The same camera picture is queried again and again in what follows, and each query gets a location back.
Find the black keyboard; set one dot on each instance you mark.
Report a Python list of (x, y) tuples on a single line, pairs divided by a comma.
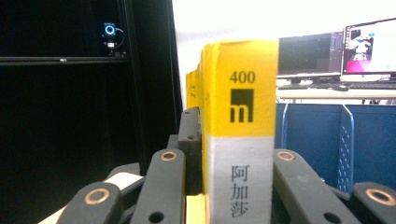
[(367, 85)]

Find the yellow book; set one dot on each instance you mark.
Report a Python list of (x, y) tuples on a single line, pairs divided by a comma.
[(239, 124)]

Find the bright screen monitor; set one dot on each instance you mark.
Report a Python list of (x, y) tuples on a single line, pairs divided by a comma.
[(370, 46)]

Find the black metal stand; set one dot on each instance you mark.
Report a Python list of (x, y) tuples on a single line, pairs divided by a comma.
[(155, 93)]

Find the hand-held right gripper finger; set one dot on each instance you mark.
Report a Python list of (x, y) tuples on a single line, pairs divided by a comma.
[(190, 149)]

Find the blue file rack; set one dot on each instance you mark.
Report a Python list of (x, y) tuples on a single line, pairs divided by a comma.
[(311, 140)]

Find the white desk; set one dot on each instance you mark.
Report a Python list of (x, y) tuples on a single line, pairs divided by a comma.
[(327, 94)]

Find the black computer mouse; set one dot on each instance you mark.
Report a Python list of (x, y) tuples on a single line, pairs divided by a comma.
[(341, 88)]

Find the dark screen monitor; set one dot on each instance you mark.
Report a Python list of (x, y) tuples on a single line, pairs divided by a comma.
[(308, 54)]

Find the dark curtain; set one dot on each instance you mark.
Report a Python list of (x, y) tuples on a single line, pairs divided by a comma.
[(46, 124)]

